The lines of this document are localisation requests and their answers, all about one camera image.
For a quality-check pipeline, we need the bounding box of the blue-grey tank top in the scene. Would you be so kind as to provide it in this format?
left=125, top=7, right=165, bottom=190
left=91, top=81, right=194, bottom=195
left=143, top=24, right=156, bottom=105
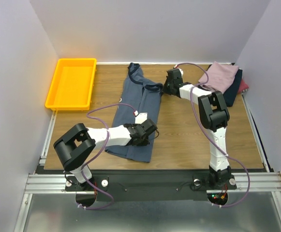
left=105, top=63, right=163, bottom=162

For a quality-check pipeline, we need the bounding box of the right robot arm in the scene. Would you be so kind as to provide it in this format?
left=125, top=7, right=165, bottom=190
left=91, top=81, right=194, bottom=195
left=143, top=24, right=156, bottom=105
left=163, top=68, right=232, bottom=189

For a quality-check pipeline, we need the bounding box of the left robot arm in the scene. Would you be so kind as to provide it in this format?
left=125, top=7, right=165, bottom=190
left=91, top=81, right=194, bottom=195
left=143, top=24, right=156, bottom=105
left=53, top=119, right=157, bottom=190

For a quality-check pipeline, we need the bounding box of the pink folded tank top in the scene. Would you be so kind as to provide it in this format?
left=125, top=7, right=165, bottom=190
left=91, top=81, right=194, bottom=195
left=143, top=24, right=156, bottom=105
left=198, top=61, right=239, bottom=93

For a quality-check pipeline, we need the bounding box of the dark navy folded tank top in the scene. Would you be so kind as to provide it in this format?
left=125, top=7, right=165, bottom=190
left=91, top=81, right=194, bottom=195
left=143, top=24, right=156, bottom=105
left=223, top=69, right=243, bottom=107

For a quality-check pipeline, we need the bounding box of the maroon folded tank top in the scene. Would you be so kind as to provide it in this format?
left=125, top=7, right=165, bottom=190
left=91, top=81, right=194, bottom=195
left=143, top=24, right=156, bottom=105
left=237, top=79, right=249, bottom=94

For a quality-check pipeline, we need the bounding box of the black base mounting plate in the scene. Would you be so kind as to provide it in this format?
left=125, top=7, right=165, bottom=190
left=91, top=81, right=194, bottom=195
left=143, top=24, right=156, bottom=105
left=65, top=169, right=237, bottom=203

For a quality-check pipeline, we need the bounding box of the yellow plastic tray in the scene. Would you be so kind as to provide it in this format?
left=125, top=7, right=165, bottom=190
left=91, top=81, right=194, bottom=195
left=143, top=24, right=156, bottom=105
left=44, top=58, right=97, bottom=111

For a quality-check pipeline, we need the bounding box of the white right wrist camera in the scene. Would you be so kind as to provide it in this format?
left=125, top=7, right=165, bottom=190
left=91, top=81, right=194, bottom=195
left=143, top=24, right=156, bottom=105
left=174, top=65, right=184, bottom=76

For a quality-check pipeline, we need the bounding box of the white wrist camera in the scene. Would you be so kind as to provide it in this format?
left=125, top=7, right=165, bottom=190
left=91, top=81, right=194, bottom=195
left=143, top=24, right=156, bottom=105
left=133, top=111, right=148, bottom=124
left=174, top=65, right=184, bottom=76

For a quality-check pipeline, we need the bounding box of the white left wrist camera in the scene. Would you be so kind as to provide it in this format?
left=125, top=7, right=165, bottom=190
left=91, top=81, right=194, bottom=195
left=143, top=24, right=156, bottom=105
left=133, top=111, right=148, bottom=124

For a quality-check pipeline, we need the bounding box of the aluminium frame rail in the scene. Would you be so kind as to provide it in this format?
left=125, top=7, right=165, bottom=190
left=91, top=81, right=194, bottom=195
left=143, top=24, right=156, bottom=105
left=24, top=174, right=66, bottom=194

